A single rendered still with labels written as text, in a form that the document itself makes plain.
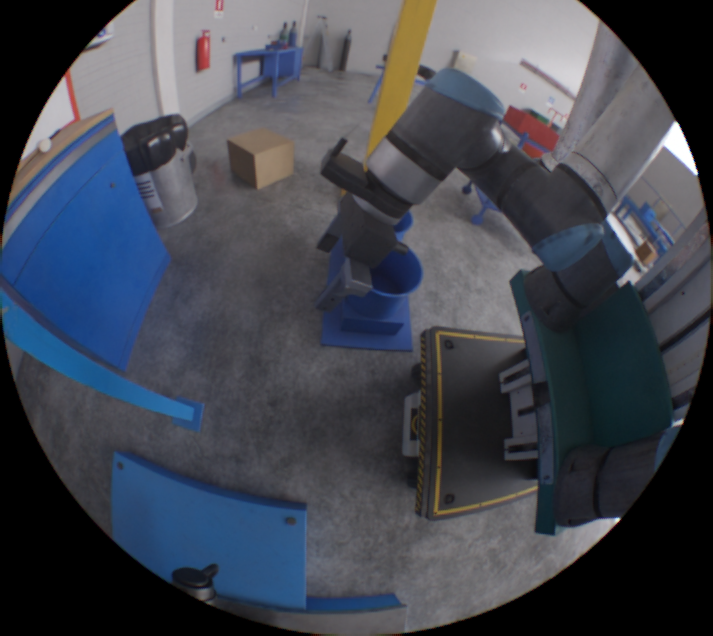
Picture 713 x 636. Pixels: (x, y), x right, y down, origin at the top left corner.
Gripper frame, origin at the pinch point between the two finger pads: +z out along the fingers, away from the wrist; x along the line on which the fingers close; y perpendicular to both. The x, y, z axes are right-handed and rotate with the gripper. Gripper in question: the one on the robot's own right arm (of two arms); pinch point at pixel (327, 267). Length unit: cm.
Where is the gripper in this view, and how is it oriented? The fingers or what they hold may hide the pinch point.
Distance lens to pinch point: 40.7
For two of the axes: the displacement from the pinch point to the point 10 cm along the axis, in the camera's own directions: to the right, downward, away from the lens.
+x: -0.9, -7.4, 6.7
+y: 8.4, 3.1, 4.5
